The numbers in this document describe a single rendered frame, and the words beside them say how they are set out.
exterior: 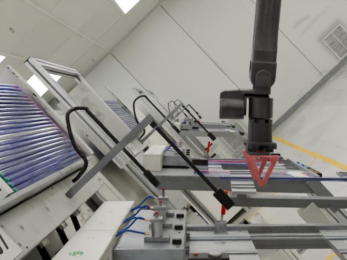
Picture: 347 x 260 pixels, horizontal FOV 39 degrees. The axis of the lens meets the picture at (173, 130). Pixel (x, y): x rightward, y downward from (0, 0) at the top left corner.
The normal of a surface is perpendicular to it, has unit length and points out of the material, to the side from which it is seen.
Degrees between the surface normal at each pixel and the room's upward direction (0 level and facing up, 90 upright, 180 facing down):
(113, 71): 90
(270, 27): 95
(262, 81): 93
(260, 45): 82
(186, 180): 90
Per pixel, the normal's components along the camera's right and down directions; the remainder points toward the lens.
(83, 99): -0.04, 0.05
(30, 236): 0.72, -0.69
